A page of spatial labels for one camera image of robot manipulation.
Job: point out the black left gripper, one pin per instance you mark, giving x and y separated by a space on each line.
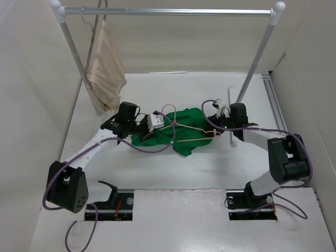
151 134

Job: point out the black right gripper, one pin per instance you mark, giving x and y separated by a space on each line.
214 120

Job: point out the pink wire hanger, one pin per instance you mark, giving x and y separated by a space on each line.
216 134

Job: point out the green t shirt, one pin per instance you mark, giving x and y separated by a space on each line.
192 117

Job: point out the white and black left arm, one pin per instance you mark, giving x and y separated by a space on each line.
67 185

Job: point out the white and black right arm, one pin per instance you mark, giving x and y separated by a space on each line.
287 155

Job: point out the beige garment on hanger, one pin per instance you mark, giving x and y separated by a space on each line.
106 75

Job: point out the white and metal clothes rack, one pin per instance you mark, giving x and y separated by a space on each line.
274 14

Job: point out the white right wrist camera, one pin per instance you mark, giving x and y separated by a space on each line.
222 108

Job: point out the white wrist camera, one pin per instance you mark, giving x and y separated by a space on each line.
155 121
222 108

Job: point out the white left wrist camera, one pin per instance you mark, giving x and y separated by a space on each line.
155 121

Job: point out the aluminium rail at right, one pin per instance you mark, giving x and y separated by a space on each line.
274 104

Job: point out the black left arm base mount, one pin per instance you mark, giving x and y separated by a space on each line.
118 204

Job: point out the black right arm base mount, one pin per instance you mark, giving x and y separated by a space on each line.
241 208

